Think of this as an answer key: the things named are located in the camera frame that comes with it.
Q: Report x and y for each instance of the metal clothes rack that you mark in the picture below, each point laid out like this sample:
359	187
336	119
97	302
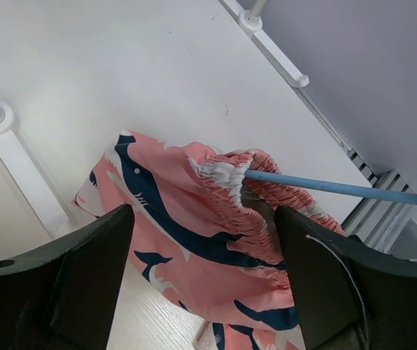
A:
33	185

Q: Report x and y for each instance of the blue wire hanger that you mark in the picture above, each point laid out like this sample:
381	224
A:
334	187

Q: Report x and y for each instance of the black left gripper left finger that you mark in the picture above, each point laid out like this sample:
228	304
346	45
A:
63	295

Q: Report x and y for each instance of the pink shark print shorts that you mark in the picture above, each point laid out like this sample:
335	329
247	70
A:
203	235

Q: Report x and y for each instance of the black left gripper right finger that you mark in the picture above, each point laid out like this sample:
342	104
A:
347	295

